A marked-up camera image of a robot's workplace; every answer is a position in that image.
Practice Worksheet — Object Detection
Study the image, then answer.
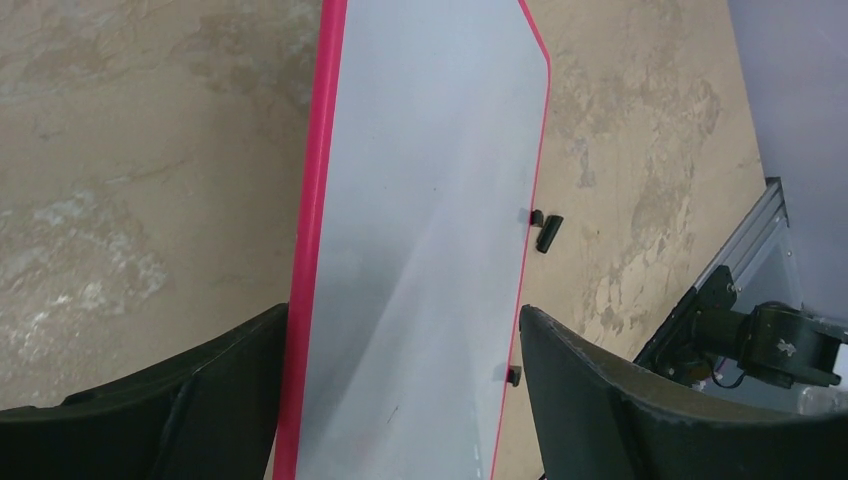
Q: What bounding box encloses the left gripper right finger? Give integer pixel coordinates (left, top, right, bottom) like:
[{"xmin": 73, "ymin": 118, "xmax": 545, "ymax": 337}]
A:
[{"xmin": 519, "ymin": 305, "xmax": 847, "ymax": 479}]

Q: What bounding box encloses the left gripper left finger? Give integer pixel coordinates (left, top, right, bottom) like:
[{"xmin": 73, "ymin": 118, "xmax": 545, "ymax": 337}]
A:
[{"xmin": 1, "ymin": 304, "xmax": 288, "ymax": 479}]

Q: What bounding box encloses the red framed whiteboard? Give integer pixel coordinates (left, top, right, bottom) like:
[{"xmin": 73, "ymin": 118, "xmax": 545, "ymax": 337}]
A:
[{"xmin": 273, "ymin": 1, "xmax": 551, "ymax": 479}]

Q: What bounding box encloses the black marker cap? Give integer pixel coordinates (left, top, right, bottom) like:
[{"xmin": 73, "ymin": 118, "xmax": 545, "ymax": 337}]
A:
[{"xmin": 535, "ymin": 215, "xmax": 564, "ymax": 254}]

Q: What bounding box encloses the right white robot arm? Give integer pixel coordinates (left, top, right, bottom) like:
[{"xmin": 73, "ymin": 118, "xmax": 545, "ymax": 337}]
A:
[{"xmin": 641, "ymin": 302, "xmax": 847, "ymax": 389}]

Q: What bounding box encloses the aluminium frame rail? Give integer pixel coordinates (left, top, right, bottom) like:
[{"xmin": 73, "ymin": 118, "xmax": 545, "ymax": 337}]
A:
[{"xmin": 634, "ymin": 177, "xmax": 803, "ymax": 390}]

